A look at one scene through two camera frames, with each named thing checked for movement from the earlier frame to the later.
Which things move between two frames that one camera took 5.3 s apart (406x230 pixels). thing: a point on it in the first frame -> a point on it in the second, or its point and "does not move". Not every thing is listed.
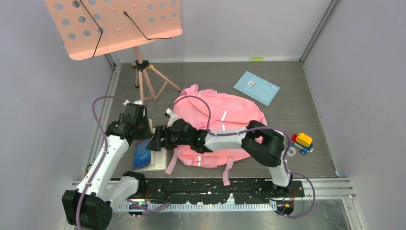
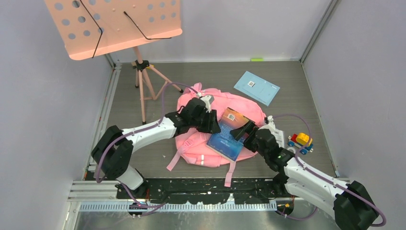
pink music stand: x=93 y=28 does not move
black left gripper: x=148 y=133 -> x=212 y=126
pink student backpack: x=216 y=112 does not move
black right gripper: x=161 y=132 -> x=250 y=128
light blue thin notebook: x=257 y=88 does not move
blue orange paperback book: x=141 y=154 -> x=224 y=143
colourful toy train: x=302 y=141 does not move
